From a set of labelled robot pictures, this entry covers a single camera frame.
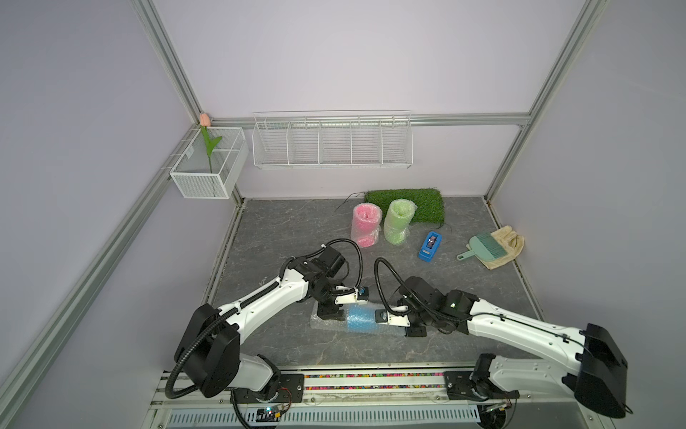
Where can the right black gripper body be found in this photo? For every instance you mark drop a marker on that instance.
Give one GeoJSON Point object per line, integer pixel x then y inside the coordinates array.
{"type": "Point", "coordinates": [418, 321]}

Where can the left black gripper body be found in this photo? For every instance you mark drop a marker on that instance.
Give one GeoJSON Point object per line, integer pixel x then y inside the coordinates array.
{"type": "Point", "coordinates": [327, 307]}

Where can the blue plastic wine glass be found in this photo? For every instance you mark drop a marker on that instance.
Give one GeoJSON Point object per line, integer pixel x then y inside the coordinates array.
{"type": "Point", "coordinates": [360, 319]}

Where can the blue tape dispenser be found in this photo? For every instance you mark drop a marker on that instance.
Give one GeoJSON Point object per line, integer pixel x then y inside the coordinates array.
{"type": "Point", "coordinates": [430, 246]}

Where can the green plastic wine glass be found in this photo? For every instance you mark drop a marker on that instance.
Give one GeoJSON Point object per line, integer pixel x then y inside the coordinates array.
{"type": "Point", "coordinates": [399, 220]}

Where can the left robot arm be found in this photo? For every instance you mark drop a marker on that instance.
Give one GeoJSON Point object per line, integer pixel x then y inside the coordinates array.
{"type": "Point", "coordinates": [208, 358]}

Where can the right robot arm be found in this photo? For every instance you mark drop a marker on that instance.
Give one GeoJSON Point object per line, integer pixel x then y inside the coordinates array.
{"type": "Point", "coordinates": [585, 364]}

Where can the green dustpan brush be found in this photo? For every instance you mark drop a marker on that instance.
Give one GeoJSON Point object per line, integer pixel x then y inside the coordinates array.
{"type": "Point", "coordinates": [485, 247]}

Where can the artificial grass mat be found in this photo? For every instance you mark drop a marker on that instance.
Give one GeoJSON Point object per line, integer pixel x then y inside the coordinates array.
{"type": "Point", "coordinates": [429, 202]}

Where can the artificial tulip flower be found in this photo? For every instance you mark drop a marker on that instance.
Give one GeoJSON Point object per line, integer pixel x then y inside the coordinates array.
{"type": "Point", "coordinates": [210, 143]}

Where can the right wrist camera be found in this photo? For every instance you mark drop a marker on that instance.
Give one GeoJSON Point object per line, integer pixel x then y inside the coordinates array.
{"type": "Point", "coordinates": [384, 317]}

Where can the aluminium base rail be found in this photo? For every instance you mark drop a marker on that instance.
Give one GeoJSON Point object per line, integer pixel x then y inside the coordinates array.
{"type": "Point", "coordinates": [391, 396]}

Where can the white wire wall rack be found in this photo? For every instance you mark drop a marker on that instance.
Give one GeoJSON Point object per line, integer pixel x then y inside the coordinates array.
{"type": "Point", "coordinates": [333, 139]}

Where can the white mesh wall basket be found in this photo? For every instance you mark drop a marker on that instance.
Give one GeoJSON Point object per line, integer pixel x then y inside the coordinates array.
{"type": "Point", "coordinates": [191, 172]}

